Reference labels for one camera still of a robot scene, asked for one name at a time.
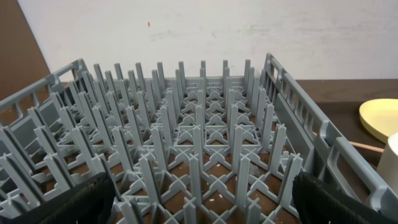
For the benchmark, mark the short wooden chopstick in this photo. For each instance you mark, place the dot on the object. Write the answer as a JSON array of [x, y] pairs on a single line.
[[368, 147]]

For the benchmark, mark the yellow plate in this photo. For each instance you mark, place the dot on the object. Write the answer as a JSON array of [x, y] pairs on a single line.
[[379, 117]]

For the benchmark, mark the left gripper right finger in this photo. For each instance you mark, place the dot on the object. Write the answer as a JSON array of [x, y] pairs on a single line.
[[319, 203]]

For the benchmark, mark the white paper cup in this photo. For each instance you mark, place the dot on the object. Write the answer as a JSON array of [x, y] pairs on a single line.
[[388, 164]]

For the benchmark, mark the grey dish rack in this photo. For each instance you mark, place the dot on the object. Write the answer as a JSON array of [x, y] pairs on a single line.
[[178, 150]]

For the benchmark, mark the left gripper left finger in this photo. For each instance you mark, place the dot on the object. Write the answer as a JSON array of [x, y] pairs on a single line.
[[87, 202]]

